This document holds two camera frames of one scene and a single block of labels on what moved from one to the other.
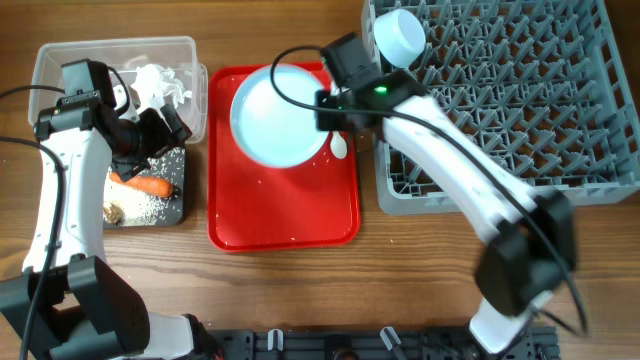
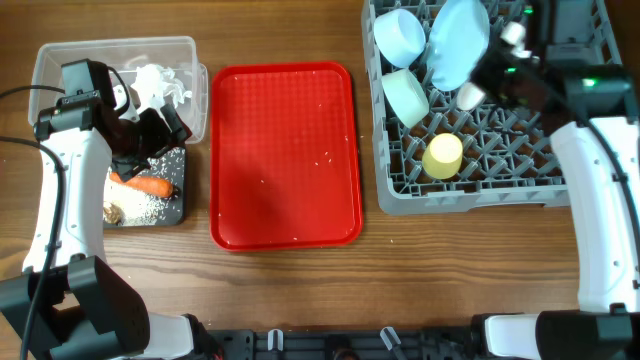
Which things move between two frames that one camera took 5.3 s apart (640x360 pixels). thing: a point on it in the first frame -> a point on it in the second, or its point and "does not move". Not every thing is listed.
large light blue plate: x=273 y=117 -> x=459 y=34
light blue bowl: x=400 y=37 does not move
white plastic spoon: x=338 y=144 -> x=469 y=96
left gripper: x=163 y=138 does not move
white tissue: x=155 y=85 does not move
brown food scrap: x=114 y=214 does not move
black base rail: x=372 y=344 does not move
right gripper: x=326 y=111 -> x=493 y=70
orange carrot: x=148 y=185 does not move
